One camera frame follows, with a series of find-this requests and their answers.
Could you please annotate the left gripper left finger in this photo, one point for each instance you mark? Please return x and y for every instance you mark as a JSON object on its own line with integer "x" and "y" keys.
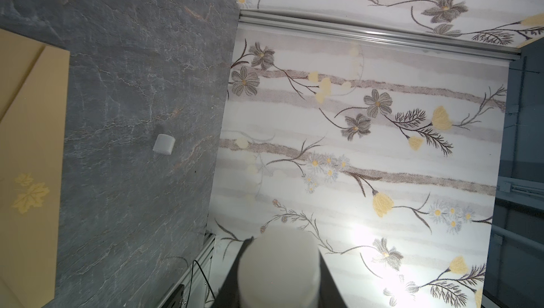
{"x": 228, "y": 295}

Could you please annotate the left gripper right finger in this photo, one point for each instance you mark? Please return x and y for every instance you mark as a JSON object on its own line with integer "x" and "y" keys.
{"x": 329, "y": 295}

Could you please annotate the white glue stick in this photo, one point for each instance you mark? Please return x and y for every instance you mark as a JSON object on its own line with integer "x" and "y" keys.
{"x": 281, "y": 268}

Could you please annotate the brown kraft envelope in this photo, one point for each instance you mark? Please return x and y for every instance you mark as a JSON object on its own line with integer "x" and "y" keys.
{"x": 34, "y": 81}

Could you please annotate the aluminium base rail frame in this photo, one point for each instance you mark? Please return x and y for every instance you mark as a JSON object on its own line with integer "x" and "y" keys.
{"x": 194, "y": 288}

